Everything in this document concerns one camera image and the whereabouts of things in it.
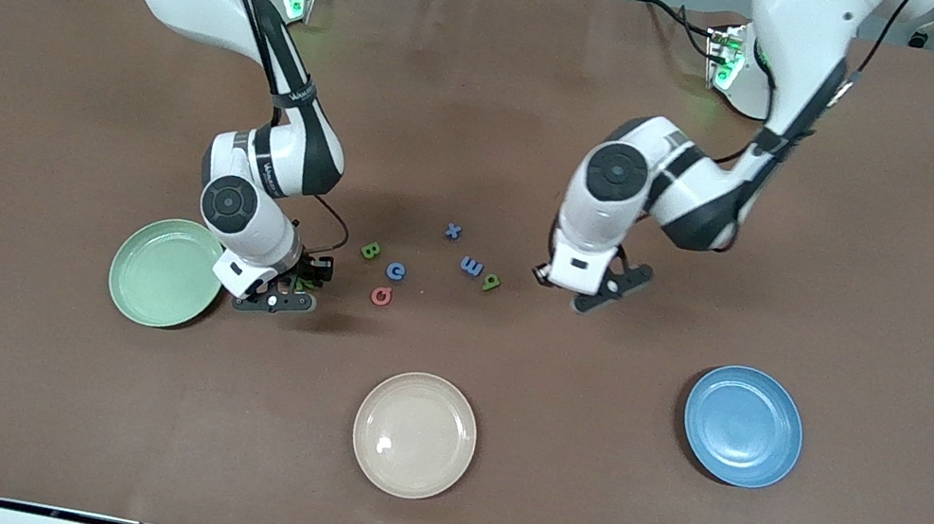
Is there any green plastic plate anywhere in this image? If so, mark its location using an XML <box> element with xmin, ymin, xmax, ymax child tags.
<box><xmin>100</xmin><ymin>208</ymin><xmax>235</xmax><ymax>340</ymax></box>

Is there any beige plastic plate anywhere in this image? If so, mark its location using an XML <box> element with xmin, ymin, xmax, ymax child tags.
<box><xmin>343</xmin><ymin>362</ymin><xmax>487</xmax><ymax>509</ymax></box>

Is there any blue plastic plate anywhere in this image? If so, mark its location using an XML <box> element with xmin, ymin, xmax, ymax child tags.
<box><xmin>673</xmin><ymin>357</ymin><xmax>815</xmax><ymax>497</ymax></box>

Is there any brown table cover cloth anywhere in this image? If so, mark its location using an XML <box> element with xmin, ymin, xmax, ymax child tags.
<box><xmin>0</xmin><ymin>0</ymin><xmax>934</xmax><ymax>524</ymax></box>

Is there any black base cable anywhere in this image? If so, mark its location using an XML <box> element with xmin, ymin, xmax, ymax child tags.
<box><xmin>628</xmin><ymin>0</ymin><xmax>733</xmax><ymax>63</ymax></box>

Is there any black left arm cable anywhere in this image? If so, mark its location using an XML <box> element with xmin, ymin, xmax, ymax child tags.
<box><xmin>715</xmin><ymin>0</ymin><xmax>913</xmax><ymax>193</ymax></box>

